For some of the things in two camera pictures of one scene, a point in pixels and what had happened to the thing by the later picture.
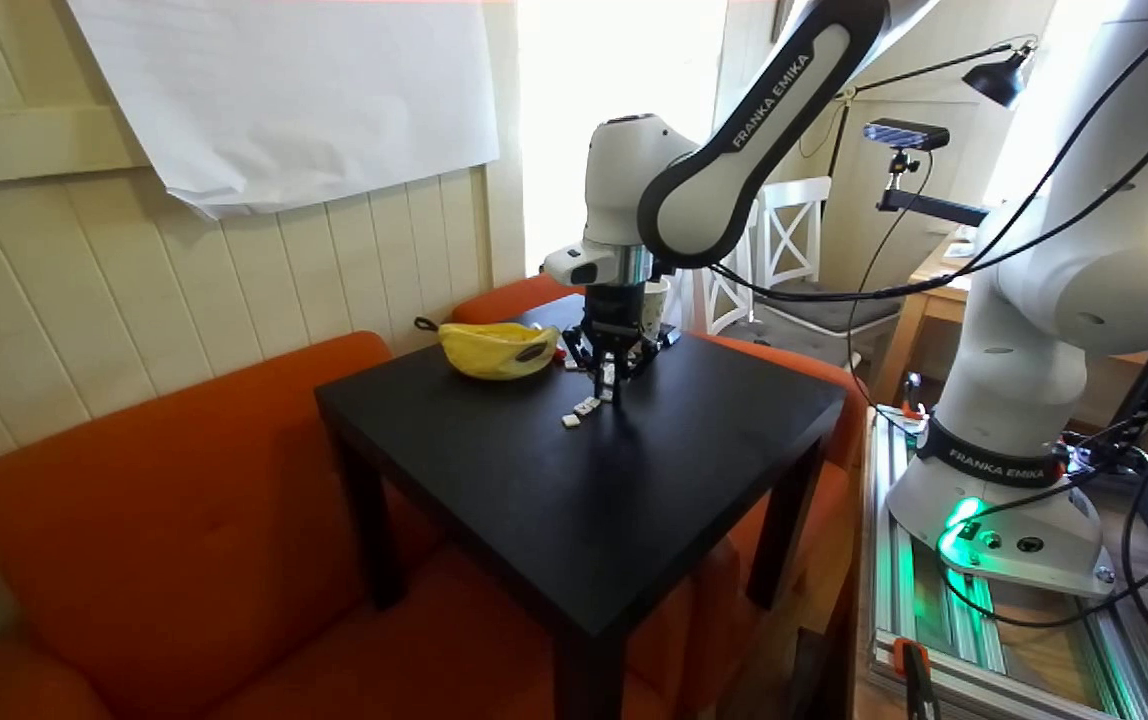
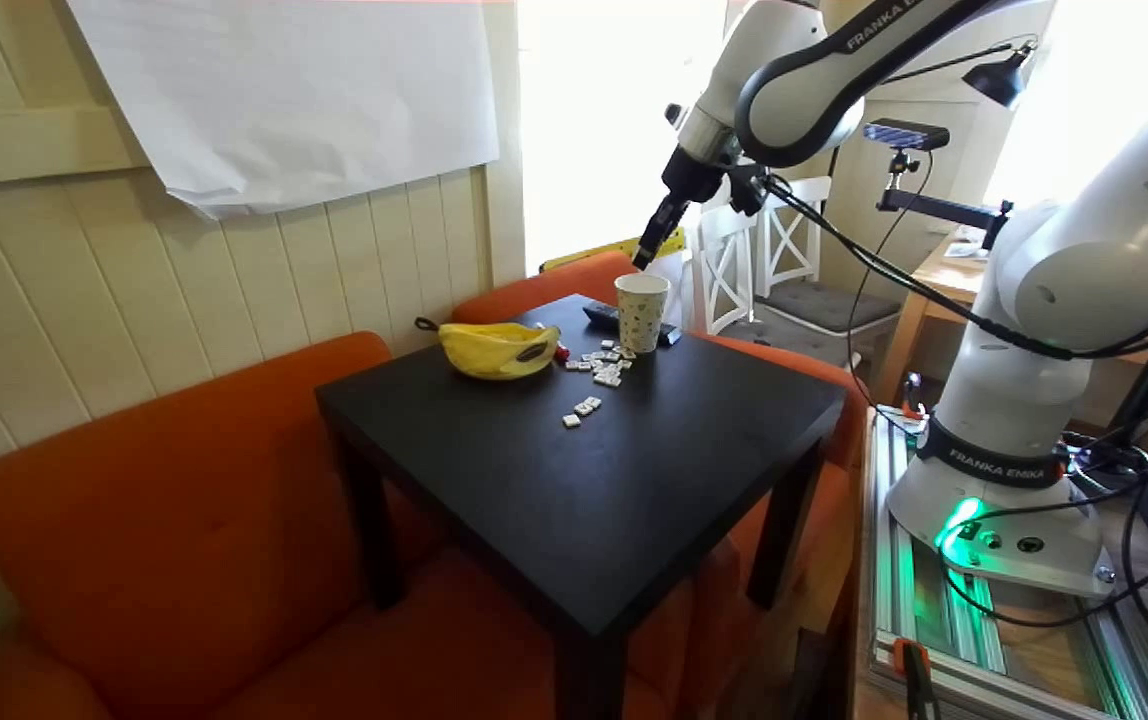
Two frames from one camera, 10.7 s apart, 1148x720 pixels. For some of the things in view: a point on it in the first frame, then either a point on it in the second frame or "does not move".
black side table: x=588 y=526 does not move
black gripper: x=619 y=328 -> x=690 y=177
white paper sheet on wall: x=255 y=101 does not move
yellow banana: x=489 y=348 does not move
